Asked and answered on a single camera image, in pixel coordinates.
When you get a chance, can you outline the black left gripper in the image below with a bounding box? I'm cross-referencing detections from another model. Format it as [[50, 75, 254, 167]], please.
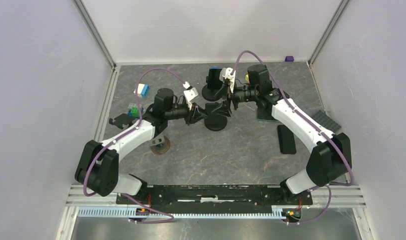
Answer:
[[165, 101, 207, 126]]

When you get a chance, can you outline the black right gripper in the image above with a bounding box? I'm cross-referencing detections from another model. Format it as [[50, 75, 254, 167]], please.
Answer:
[[212, 80, 258, 118]]

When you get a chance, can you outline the black round base phone stand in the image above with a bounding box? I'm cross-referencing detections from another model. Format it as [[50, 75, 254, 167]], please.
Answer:
[[201, 84, 219, 102]]

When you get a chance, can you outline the blue edged black phone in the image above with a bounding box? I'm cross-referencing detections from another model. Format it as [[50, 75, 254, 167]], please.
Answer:
[[206, 67, 223, 90]]

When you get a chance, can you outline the grey stand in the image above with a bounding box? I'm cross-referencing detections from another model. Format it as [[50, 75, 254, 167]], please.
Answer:
[[150, 135, 171, 155]]

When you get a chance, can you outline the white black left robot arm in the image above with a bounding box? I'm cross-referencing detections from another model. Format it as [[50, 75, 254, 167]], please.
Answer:
[[74, 86, 207, 204]]

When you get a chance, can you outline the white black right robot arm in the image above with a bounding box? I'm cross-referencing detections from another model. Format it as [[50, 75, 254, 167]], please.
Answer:
[[213, 64, 352, 204]]

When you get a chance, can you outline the black phone under blue phone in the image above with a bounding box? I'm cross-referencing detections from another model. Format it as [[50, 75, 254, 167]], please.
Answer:
[[256, 107, 278, 122]]

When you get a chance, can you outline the black phone at bottom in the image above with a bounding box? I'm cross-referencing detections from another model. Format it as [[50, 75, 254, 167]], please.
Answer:
[[277, 124, 296, 155]]

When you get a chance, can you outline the black folding phone stand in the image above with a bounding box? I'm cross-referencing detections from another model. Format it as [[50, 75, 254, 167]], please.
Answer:
[[108, 113, 137, 130]]

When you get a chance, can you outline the white blue toy block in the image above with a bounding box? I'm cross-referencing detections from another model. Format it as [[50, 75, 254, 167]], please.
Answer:
[[133, 83, 149, 98]]

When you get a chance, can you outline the green blue toy block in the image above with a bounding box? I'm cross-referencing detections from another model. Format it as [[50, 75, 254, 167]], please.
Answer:
[[127, 103, 144, 119]]

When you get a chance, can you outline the purple toy block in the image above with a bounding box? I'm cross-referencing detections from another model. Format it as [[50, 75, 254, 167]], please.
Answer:
[[284, 55, 294, 62]]

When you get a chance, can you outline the grey lego baseplate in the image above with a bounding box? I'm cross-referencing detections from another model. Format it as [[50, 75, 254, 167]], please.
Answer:
[[311, 110, 341, 134]]

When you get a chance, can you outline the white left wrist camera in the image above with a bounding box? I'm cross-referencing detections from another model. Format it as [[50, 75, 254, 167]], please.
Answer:
[[183, 81, 199, 110]]

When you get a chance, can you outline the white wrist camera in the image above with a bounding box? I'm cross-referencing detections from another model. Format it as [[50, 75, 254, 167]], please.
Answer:
[[219, 67, 236, 93], [183, 81, 199, 110]]

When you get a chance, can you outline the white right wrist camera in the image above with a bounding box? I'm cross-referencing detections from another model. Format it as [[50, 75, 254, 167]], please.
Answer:
[[219, 67, 236, 93]]

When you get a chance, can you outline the aluminium frame rail left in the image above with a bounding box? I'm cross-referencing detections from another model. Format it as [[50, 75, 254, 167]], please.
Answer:
[[81, 64, 121, 185]]

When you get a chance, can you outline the aluminium frame rail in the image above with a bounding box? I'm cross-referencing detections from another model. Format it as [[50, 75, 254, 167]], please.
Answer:
[[307, 0, 351, 68], [81, 64, 121, 185]]

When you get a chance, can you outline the light blue toothed rail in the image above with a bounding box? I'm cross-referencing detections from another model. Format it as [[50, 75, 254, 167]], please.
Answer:
[[77, 205, 291, 220]]

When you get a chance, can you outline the aluminium frame rail right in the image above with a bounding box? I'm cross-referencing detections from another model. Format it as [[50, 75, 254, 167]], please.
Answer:
[[307, 0, 351, 68]]

